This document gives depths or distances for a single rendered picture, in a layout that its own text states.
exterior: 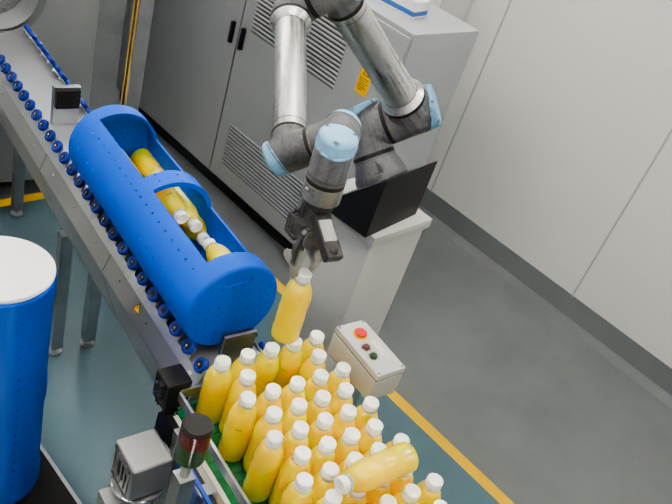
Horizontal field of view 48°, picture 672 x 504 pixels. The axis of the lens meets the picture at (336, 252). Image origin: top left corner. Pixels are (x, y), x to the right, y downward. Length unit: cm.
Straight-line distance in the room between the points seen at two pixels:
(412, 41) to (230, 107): 133
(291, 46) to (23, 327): 102
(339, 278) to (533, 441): 150
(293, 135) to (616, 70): 278
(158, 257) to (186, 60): 264
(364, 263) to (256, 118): 176
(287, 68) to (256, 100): 220
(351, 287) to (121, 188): 88
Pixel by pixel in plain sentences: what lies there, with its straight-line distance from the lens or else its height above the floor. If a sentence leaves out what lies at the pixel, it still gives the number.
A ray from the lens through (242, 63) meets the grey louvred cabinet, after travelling 421.
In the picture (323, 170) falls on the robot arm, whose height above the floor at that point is 166.
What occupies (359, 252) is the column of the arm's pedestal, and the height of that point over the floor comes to 100.
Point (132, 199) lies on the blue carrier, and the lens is 225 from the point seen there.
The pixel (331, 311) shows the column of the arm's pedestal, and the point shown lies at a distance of 278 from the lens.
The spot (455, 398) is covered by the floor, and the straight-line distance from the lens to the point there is 376.
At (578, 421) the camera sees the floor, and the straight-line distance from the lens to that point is 405.
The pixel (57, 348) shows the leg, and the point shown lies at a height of 4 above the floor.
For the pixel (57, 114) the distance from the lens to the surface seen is 305.
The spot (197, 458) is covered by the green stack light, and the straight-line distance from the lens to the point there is 157.
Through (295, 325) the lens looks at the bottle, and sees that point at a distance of 185.
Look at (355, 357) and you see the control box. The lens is 206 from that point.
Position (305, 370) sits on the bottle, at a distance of 201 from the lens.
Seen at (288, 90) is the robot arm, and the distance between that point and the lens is 189.
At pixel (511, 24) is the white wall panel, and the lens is 459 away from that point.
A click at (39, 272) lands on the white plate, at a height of 104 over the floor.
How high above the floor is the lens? 242
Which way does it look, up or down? 34 degrees down
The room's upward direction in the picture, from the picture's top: 19 degrees clockwise
